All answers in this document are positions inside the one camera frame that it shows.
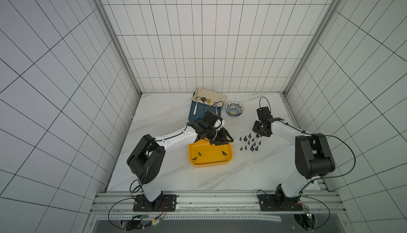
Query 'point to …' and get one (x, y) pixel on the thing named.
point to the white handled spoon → (197, 98)
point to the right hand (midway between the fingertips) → (252, 127)
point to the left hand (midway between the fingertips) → (228, 143)
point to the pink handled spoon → (215, 105)
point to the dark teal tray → (201, 110)
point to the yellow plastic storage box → (202, 153)
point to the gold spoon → (209, 100)
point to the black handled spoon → (203, 99)
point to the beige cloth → (209, 94)
